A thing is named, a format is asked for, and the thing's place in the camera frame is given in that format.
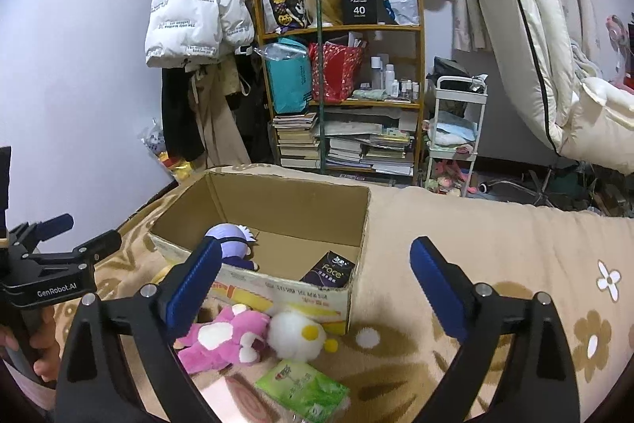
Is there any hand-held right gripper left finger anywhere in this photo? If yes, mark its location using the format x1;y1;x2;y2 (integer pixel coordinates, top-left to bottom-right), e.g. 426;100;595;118
53;237;223;423

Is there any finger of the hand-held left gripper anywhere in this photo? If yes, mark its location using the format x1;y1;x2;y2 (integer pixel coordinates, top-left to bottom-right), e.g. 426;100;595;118
22;230;122;278
9;213;75;255

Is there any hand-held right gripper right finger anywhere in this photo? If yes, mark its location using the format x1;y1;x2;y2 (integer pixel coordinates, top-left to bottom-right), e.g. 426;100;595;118
409;235;581;423

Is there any pink plush bear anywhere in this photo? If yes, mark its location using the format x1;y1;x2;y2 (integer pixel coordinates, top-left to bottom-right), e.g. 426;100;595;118
173;304;272;375

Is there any printed cardboard box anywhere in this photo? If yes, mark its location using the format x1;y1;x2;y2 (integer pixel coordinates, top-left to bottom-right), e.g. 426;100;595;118
149;170;372;337

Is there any pale pink soft toy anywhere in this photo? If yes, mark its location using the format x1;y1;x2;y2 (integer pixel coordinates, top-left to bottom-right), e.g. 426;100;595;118
210;373;298;423

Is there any person's left hand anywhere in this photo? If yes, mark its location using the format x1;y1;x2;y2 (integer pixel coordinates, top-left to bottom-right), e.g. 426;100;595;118
0;304;63;384

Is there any purple haired plush doll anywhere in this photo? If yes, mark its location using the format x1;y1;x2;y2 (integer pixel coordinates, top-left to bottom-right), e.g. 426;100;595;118
205;223;261;272

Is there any white plush chick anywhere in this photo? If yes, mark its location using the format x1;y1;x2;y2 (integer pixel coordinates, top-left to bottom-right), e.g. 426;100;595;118
267;310;340;363

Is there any dark tissue pack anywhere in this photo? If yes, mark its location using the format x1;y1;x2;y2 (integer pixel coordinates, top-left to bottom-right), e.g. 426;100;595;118
300;251;356;290

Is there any colourful plastic bag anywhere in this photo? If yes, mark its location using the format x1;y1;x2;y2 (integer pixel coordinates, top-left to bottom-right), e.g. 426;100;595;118
141;121;199;181

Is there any green tissue pack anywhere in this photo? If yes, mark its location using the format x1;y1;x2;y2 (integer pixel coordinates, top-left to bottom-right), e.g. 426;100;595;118
255;360;351;423

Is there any pile of flat books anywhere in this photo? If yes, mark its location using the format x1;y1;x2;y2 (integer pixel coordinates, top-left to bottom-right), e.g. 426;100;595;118
324;133;416;178

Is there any pale blue cloth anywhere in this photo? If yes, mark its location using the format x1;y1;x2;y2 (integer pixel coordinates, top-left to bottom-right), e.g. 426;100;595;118
431;116;476;146

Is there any black hanging coat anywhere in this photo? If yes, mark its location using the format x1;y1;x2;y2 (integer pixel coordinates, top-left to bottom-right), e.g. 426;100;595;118
161;51;209;162

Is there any beige hanging garment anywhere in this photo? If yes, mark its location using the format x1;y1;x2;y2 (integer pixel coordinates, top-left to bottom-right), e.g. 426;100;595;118
191;63;252;167

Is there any stack of old books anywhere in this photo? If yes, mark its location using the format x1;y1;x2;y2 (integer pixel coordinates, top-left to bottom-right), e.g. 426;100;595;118
271;112;322;169

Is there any white rolling cart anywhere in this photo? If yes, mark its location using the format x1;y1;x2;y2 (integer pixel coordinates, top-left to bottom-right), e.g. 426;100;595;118
423;76;489;197

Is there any group of cosmetic bottles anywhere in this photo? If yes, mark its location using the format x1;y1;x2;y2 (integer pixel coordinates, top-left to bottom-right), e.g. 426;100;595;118
369;55;420;99

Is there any green pole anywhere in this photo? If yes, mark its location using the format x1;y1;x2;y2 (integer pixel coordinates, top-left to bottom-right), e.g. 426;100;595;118
311;0;328;173

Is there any teal bag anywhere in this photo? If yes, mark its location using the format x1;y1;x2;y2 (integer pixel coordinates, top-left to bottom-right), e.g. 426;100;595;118
265;37;313;115

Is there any red gift bag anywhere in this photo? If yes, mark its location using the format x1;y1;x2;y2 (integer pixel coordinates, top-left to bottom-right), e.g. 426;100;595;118
308;41;365;103

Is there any wooden shelf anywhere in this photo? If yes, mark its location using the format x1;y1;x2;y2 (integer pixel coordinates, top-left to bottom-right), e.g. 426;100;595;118
252;0;427;186

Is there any cream padded recliner chair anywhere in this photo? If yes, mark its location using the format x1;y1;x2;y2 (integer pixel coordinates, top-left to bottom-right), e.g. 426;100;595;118
464;0;634;176

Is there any black box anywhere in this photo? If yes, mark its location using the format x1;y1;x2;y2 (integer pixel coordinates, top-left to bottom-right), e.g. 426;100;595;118
340;0;380;26

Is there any blonde wig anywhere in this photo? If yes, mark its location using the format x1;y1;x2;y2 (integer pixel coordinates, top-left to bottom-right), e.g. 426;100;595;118
302;0;350;27

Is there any pink plastic object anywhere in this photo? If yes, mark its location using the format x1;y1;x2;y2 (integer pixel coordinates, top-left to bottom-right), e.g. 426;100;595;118
604;14;634;82

